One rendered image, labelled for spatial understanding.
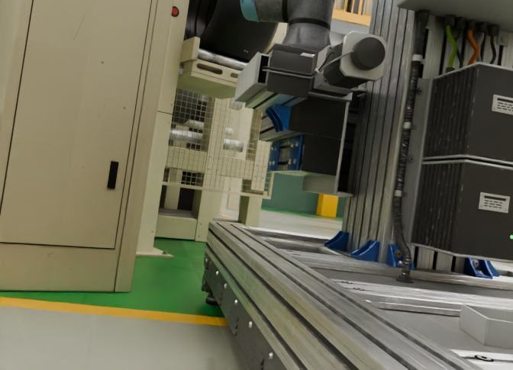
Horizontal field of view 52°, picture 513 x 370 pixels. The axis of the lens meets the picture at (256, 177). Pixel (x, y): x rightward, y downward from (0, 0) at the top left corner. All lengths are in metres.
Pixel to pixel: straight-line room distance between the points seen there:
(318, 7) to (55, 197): 0.86
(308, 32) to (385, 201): 0.53
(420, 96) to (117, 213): 0.86
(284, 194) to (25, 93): 10.47
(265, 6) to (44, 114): 0.65
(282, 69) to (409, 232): 0.43
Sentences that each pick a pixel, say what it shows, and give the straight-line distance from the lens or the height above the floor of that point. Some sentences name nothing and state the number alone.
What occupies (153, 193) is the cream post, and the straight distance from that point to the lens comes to 2.31.
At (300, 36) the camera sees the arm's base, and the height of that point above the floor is 0.76.
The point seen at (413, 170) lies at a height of 0.43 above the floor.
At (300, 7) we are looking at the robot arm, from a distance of 1.48.
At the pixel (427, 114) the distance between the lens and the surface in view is 1.16.
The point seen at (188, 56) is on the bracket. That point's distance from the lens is 2.31.
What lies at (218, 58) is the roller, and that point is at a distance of 2.38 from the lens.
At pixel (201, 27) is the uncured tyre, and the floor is 1.14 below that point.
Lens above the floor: 0.34
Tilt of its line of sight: 1 degrees up
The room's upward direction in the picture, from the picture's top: 8 degrees clockwise
